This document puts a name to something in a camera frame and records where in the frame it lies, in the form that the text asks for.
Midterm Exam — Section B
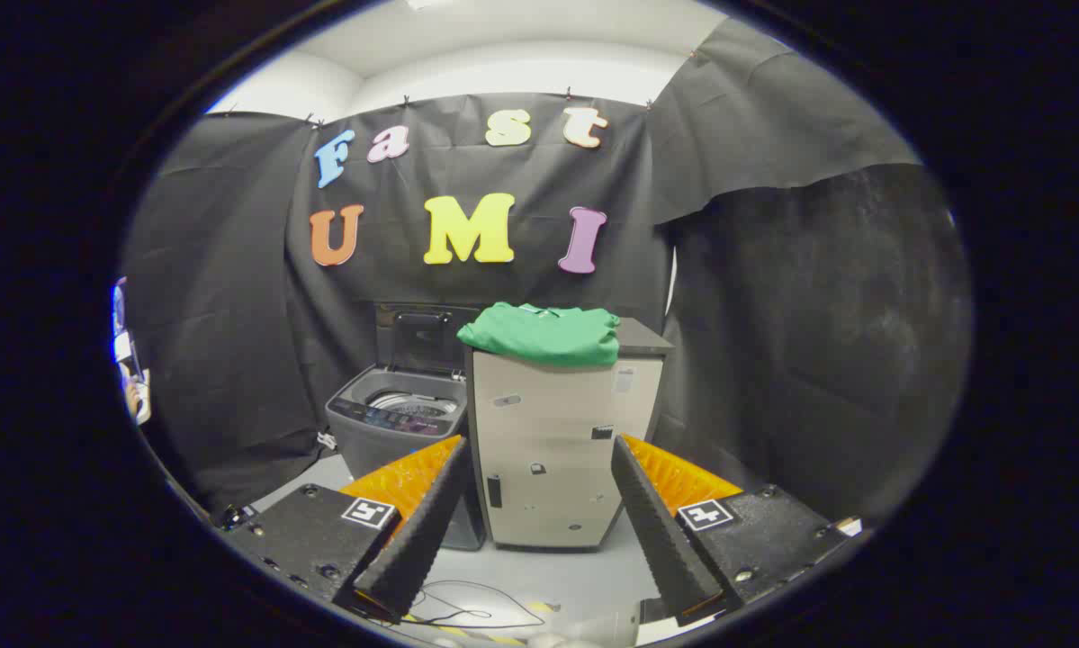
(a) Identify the dark glass washing machine lid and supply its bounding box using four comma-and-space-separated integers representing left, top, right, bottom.
375, 303, 481, 379

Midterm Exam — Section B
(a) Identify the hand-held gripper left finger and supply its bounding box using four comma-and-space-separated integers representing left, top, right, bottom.
220, 435, 473, 625

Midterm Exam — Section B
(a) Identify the green polo shirt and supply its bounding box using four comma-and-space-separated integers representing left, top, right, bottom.
456, 301, 622, 368

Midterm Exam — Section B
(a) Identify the beige cabinet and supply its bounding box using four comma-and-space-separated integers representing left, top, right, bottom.
464, 315, 675, 552

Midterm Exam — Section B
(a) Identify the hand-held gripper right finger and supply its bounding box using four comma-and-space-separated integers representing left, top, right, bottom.
610, 434, 865, 628

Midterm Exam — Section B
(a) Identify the white and blue clutter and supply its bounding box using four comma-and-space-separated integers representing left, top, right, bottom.
111, 277, 153, 426

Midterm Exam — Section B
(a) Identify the thin black cable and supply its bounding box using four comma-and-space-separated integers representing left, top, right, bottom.
404, 580, 549, 630

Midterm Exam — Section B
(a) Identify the black backdrop cloth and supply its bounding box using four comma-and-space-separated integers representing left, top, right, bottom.
121, 18, 972, 525

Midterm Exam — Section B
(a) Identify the grey washing machine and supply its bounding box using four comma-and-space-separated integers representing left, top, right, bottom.
326, 363, 487, 552

